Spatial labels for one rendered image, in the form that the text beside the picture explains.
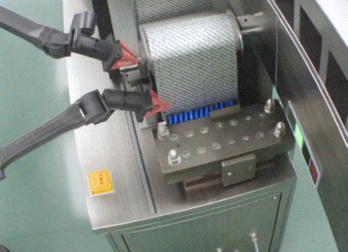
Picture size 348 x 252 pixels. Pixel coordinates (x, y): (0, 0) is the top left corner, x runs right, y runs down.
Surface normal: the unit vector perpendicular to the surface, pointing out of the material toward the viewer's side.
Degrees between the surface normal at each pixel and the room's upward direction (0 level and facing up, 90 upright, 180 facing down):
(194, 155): 0
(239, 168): 90
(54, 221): 0
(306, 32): 90
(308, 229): 0
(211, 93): 90
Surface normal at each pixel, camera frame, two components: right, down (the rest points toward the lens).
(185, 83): 0.23, 0.75
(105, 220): -0.10, -0.62
